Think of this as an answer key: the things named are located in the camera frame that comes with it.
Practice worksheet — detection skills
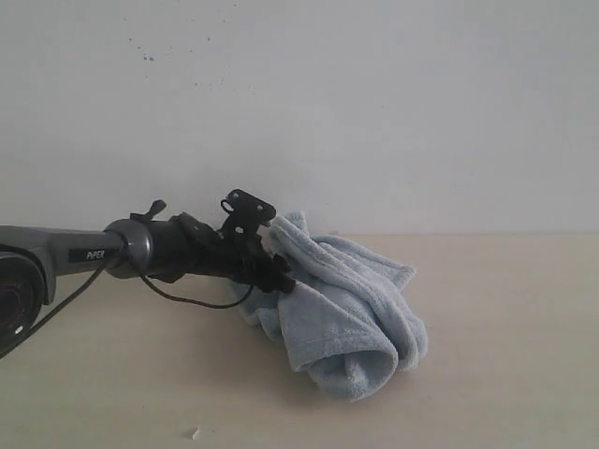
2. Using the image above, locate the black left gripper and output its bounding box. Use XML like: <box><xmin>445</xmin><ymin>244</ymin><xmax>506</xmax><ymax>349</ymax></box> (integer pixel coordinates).
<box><xmin>147</xmin><ymin>212</ymin><xmax>297</xmax><ymax>294</ymax></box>

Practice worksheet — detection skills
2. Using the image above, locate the light blue terry towel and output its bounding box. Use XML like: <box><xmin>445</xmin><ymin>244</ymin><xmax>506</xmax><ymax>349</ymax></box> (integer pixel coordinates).
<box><xmin>240</xmin><ymin>212</ymin><xmax>429</xmax><ymax>402</ymax></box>

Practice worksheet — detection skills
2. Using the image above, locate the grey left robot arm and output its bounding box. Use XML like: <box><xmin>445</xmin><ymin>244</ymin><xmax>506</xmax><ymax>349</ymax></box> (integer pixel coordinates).
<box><xmin>1</xmin><ymin>212</ymin><xmax>296</xmax><ymax>355</ymax></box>

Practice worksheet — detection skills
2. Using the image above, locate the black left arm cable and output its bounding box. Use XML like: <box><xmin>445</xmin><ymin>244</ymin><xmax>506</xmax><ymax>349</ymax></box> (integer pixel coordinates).
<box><xmin>0</xmin><ymin>199</ymin><xmax>256</xmax><ymax>360</ymax></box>

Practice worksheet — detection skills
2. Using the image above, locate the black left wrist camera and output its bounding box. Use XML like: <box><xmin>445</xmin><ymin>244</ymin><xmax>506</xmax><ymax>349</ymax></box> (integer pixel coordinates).
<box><xmin>219</xmin><ymin>189</ymin><xmax>277</xmax><ymax>245</ymax></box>

